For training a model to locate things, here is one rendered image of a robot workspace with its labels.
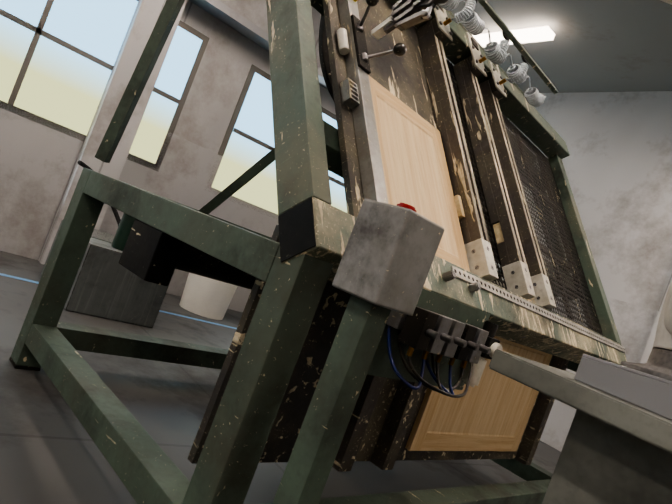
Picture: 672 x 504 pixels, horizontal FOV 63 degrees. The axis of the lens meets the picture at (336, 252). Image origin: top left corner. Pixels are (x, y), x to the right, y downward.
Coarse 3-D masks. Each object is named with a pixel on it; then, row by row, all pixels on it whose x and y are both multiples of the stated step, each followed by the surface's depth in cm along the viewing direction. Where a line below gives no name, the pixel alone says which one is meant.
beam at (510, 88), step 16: (432, 16) 212; (448, 16) 221; (464, 32) 231; (448, 48) 228; (464, 48) 229; (480, 48) 242; (480, 80) 248; (512, 96) 260; (512, 112) 271; (528, 112) 272; (528, 128) 284; (544, 128) 286; (544, 144) 299; (560, 144) 301
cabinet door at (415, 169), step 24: (384, 96) 166; (384, 120) 161; (408, 120) 174; (384, 144) 155; (408, 144) 167; (432, 144) 182; (384, 168) 149; (408, 168) 161; (432, 168) 175; (408, 192) 156; (432, 192) 168; (432, 216) 162; (456, 216) 175; (456, 240) 169; (456, 264) 162
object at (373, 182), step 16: (352, 0) 168; (352, 32) 160; (352, 48) 158; (352, 64) 156; (352, 80) 154; (368, 80) 156; (368, 96) 152; (352, 112) 150; (368, 112) 149; (368, 128) 146; (368, 144) 143; (368, 160) 141; (368, 176) 140; (368, 192) 138; (384, 192) 140
